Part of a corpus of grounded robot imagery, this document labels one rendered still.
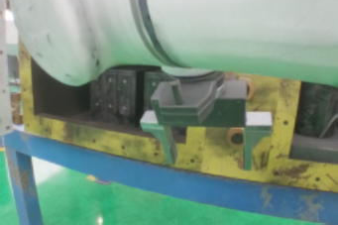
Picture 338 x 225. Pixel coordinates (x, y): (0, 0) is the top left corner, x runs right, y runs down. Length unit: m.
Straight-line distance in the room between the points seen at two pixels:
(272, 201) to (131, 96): 0.57
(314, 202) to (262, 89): 0.34
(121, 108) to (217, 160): 0.44
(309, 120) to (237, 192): 0.27
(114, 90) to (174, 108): 0.66
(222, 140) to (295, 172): 0.20
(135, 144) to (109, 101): 0.30
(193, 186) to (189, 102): 0.47
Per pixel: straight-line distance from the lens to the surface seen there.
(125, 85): 0.85
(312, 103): 0.65
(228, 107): 0.30
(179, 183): 0.69
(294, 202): 0.69
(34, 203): 1.27
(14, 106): 0.92
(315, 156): 0.61
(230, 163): 0.59
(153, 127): 0.37
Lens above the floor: 0.95
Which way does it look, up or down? 11 degrees down
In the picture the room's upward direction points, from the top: 3 degrees clockwise
